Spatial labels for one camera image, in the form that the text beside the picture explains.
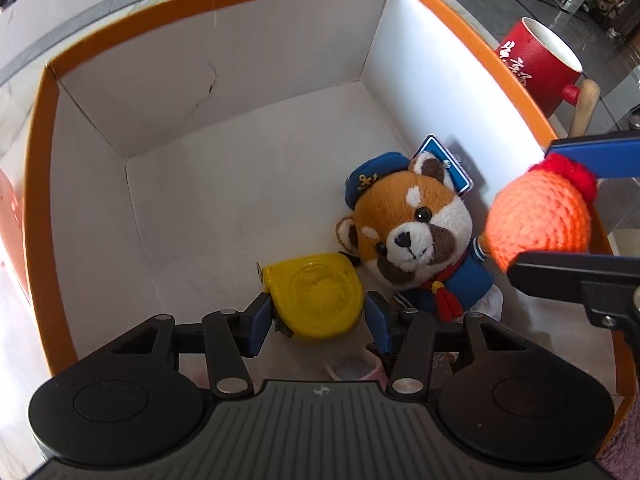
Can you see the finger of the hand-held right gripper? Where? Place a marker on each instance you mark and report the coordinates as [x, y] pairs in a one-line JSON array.
[[610, 152], [575, 272]]

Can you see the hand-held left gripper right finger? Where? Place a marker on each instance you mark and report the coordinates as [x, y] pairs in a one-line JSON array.
[[377, 322]]

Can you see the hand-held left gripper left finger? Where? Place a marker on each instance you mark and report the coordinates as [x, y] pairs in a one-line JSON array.
[[260, 322]]

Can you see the yellow tape measure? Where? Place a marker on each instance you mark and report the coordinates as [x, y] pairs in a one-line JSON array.
[[317, 295]]

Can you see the orange crochet ball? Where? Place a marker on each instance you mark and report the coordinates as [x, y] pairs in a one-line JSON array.
[[540, 215]]

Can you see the red panda sailor plush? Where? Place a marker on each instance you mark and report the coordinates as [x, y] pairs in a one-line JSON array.
[[415, 225]]

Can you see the orange box with white inside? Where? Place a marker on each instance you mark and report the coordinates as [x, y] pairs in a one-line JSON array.
[[225, 170]]

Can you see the red mug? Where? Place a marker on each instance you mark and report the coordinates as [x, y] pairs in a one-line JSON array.
[[535, 67]]

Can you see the purple fuzzy mat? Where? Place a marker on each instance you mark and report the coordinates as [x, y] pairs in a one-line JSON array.
[[622, 445]]

